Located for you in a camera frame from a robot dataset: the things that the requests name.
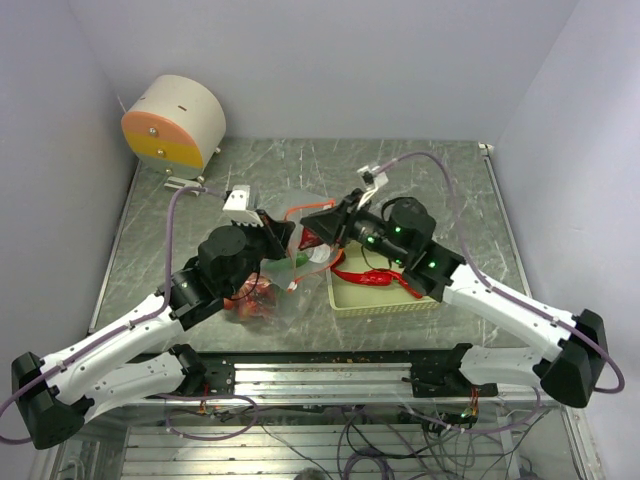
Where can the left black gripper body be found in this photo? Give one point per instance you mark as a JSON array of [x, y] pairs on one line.
[[257, 245]]

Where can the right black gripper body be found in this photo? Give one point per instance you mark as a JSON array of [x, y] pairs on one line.
[[371, 231]]

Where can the dark purple plum bottom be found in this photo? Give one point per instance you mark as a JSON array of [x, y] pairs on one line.
[[309, 240]]

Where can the green chili pepper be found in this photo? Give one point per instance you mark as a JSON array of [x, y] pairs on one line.
[[300, 259]]

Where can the red cherry bunch with leaves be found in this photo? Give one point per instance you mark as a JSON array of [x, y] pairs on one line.
[[256, 299]]

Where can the clear zip bag orange zipper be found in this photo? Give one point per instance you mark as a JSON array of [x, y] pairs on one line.
[[295, 285]]

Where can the red chili pepper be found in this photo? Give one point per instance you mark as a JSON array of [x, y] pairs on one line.
[[404, 284], [368, 278]]

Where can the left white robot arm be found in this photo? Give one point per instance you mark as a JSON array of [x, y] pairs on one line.
[[57, 394]]

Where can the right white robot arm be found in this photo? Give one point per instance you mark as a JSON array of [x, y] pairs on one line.
[[564, 353]]

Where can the cream plastic basket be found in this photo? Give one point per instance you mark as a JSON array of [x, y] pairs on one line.
[[352, 300]]

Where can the white corner clip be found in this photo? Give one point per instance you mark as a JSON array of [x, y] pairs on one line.
[[486, 147]]

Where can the round pastel drawer cabinet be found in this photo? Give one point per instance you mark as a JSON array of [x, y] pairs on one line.
[[175, 127]]

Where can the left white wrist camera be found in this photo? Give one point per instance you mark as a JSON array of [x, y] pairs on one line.
[[241, 206]]

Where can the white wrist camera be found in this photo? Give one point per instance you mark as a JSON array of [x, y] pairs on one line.
[[373, 178], [241, 206]]

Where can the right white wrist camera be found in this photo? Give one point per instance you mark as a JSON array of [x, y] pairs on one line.
[[373, 178]]

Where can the small white metal bracket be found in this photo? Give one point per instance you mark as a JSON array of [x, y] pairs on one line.
[[176, 184]]

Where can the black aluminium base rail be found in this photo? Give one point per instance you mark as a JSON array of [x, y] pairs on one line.
[[328, 377]]

